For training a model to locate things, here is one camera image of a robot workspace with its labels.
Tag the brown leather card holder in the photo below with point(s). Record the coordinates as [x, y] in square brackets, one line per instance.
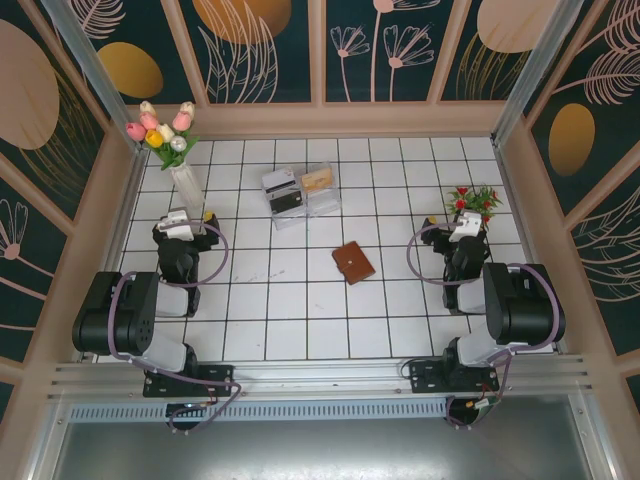
[354, 262]

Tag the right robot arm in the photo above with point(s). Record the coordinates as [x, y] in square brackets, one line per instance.
[525, 305]

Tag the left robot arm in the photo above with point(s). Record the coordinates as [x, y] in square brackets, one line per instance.
[125, 310]

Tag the black card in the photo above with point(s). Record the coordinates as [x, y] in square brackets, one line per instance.
[285, 202]

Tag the white card with logo print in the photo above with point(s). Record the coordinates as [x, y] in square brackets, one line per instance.
[277, 180]

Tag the clear acrylic card stand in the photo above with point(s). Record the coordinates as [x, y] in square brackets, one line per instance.
[325, 205]

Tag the tan card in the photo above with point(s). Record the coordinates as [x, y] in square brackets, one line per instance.
[317, 181]

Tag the white ribbed vase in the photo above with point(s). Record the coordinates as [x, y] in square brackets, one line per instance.
[189, 187]

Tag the small red flower plant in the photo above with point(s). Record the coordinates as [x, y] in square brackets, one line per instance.
[475, 197]

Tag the artificial tulip bouquet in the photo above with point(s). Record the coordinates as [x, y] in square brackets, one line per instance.
[150, 122]

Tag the small green circuit board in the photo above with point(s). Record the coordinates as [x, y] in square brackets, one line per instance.
[487, 406]

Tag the steel sheet panel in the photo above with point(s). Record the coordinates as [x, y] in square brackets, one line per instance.
[320, 450]

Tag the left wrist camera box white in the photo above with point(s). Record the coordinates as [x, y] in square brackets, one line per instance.
[176, 225]

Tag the aluminium side rail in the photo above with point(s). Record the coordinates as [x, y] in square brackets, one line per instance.
[512, 190]
[129, 200]

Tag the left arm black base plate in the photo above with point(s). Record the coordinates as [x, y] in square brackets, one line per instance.
[220, 380]

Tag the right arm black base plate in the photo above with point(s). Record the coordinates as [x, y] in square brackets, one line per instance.
[425, 380]

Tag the aluminium corner post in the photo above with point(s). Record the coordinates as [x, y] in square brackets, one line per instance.
[530, 75]
[97, 75]

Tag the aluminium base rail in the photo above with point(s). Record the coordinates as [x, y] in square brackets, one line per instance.
[320, 372]

